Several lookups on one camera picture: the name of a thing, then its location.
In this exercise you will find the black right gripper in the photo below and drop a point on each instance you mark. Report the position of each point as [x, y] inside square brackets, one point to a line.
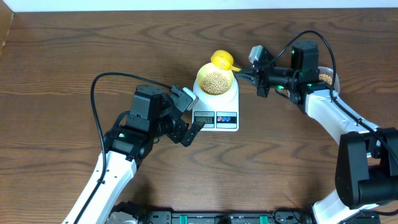
[258, 78]

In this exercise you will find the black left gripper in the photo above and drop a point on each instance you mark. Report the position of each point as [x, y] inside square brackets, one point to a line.
[176, 134]

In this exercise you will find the yellow measuring scoop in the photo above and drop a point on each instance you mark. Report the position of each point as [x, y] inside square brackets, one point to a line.
[224, 60]

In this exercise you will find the yellow plastic bowl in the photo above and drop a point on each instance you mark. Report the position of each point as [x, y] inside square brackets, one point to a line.
[210, 67]

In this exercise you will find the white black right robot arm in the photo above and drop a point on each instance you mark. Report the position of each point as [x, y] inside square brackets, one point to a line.
[366, 167]

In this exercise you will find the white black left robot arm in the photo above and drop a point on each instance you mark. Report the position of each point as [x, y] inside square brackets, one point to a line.
[154, 114]

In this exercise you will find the white digital kitchen scale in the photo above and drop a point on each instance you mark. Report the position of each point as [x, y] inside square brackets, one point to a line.
[217, 112]

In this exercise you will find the soybeans in bowl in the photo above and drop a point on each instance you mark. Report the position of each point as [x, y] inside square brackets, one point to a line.
[215, 83]

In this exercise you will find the clear plastic soybean container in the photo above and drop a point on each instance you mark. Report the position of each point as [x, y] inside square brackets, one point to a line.
[326, 75]

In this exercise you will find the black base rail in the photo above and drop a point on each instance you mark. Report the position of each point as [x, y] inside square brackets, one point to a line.
[128, 212]

